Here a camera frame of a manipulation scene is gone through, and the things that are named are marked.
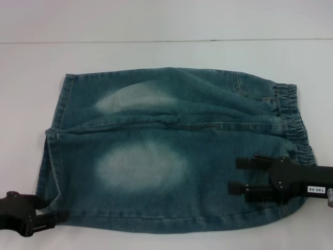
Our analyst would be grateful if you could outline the blue denim shorts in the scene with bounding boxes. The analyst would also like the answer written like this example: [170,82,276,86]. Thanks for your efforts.
[41,67,320,229]

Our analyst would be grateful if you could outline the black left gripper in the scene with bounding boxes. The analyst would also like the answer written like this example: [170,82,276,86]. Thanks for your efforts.
[0,191,69,231]

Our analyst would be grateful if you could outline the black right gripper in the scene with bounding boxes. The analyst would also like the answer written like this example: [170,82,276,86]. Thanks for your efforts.
[228,154,333,203]

